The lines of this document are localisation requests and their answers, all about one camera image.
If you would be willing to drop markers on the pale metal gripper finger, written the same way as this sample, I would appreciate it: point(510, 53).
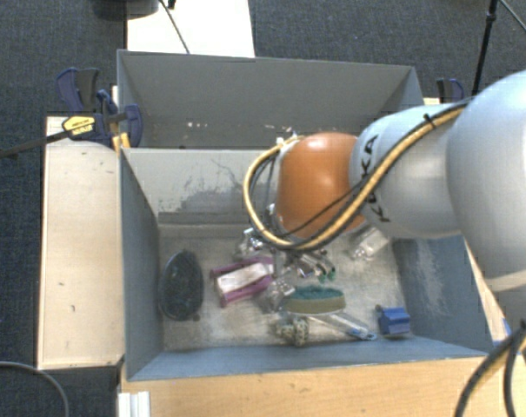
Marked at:
point(269, 295)
point(288, 288)

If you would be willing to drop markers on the green and tan round sponge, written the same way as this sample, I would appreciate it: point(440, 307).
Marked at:
point(317, 301)

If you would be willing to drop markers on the purple and white box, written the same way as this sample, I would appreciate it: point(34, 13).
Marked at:
point(241, 279)

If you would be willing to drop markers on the beige spotted toy animal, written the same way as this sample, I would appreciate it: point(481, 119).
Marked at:
point(294, 332)

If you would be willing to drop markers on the clear tube with blue tip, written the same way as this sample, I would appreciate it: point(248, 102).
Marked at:
point(349, 325)

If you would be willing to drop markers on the black oval brush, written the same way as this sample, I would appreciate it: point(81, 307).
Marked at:
point(181, 286)

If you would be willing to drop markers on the clear plastic bottle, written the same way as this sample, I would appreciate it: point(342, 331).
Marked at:
point(369, 245)

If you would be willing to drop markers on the blue small block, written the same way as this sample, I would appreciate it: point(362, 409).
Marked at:
point(394, 321)

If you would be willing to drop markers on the grey metal bin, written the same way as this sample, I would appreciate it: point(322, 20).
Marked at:
point(228, 102)

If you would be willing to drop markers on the pale wood board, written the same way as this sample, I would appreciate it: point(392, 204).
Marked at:
point(80, 250)

